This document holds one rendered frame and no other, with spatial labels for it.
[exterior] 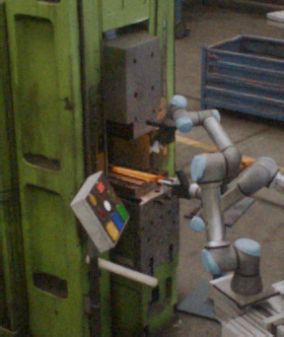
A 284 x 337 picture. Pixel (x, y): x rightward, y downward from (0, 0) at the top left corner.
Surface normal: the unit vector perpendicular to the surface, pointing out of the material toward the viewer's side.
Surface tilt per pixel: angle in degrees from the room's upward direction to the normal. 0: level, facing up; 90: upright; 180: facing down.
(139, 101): 90
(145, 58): 90
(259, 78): 89
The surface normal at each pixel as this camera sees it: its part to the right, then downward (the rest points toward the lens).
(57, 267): -0.60, 0.32
